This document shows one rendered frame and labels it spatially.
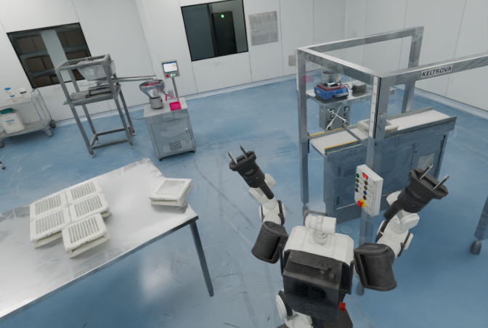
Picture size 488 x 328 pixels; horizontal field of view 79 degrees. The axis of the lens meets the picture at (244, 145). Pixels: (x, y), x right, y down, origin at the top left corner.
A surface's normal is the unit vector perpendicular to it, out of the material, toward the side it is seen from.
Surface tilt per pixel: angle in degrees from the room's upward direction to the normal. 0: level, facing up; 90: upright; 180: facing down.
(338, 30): 90
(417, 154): 90
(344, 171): 90
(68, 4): 90
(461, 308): 0
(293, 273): 3
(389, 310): 0
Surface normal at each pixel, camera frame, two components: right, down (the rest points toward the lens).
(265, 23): 0.27, 0.43
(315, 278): -0.11, -0.88
